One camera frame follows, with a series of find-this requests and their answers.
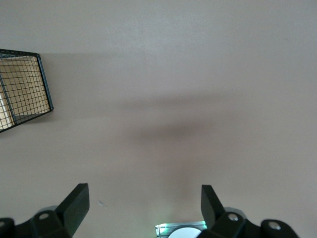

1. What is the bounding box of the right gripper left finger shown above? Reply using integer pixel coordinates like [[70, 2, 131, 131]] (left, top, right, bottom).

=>
[[0, 182, 89, 238]]

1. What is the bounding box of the black wire mesh basket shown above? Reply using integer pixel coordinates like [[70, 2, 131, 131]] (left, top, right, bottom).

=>
[[0, 49, 54, 134]]

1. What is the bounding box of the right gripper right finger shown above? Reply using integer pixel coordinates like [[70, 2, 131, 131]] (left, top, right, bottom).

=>
[[198, 184, 300, 238]]

